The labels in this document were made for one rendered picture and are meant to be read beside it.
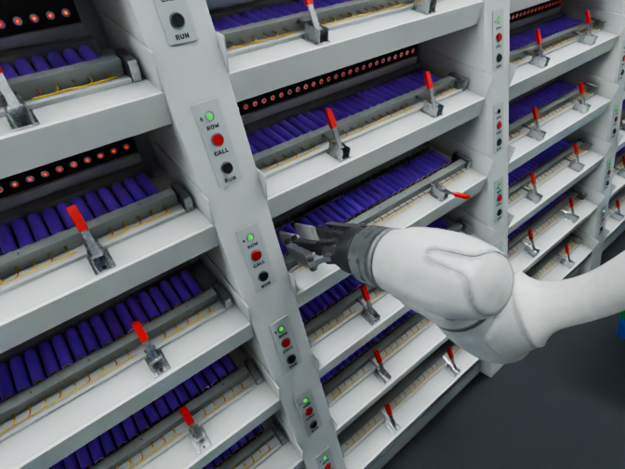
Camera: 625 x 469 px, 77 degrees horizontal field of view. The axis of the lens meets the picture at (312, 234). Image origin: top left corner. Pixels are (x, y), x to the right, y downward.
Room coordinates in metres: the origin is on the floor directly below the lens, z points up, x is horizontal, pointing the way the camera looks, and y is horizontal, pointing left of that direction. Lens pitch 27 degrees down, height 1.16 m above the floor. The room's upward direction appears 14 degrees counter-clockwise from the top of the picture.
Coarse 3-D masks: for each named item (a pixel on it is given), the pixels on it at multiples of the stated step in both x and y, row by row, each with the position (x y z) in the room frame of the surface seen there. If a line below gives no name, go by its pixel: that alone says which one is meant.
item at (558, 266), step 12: (564, 240) 1.28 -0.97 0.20; (576, 240) 1.29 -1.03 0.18; (588, 240) 1.27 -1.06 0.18; (552, 252) 1.23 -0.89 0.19; (564, 252) 1.25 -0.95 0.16; (576, 252) 1.25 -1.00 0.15; (588, 252) 1.24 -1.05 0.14; (540, 264) 1.18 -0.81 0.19; (552, 264) 1.20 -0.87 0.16; (564, 264) 1.19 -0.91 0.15; (576, 264) 1.19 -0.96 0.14; (540, 276) 1.14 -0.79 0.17; (552, 276) 1.15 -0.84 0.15; (564, 276) 1.14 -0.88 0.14
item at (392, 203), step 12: (444, 168) 0.91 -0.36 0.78; (456, 168) 0.91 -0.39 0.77; (432, 180) 0.87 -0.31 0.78; (408, 192) 0.83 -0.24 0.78; (420, 192) 0.85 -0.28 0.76; (384, 204) 0.80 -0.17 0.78; (396, 204) 0.81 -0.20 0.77; (360, 216) 0.77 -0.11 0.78; (372, 216) 0.77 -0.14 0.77; (288, 264) 0.66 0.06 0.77
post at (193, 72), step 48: (96, 0) 0.70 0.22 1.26; (144, 0) 0.57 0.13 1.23; (192, 0) 0.60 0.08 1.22; (192, 48) 0.59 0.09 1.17; (192, 96) 0.57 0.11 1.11; (192, 144) 0.56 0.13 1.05; (240, 144) 0.60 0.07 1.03; (240, 192) 0.59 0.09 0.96; (240, 288) 0.56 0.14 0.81; (288, 288) 0.60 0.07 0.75; (288, 384) 0.57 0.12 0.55
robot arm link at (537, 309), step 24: (624, 264) 0.32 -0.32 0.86; (528, 288) 0.39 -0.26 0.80; (552, 288) 0.38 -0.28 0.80; (576, 288) 0.36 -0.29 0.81; (600, 288) 0.34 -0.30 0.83; (624, 288) 0.32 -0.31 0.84; (504, 312) 0.38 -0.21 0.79; (528, 312) 0.37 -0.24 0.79; (552, 312) 0.36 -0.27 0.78; (576, 312) 0.35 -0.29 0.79; (600, 312) 0.33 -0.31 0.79; (456, 336) 0.39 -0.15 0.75; (480, 336) 0.38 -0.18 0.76; (504, 336) 0.37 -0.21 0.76; (528, 336) 0.36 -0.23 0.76; (504, 360) 0.39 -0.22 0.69
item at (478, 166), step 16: (432, 144) 1.04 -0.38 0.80; (448, 144) 1.00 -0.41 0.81; (464, 144) 0.96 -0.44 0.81; (464, 160) 0.94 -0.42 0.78; (480, 160) 0.92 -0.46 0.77; (464, 176) 0.91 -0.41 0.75; (480, 176) 0.91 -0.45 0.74; (464, 192) 0.86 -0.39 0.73; (400, 208) 0.81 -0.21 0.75; (416, 208) 0.81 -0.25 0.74; (432, 208) 0.81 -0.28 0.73; (448, 208) 0.85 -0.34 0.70; (384, 224) 0.77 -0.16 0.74; (400, 224) 0.76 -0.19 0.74; (416, 224) 0.78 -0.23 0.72; (288, 272) 0.61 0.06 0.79; (304, 272) 0.66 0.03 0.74; (320, 272) 0.65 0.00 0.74; (336, 272) 0.66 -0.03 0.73; (304, 288) 0.62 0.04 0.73; (320, 288) 0.64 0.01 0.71
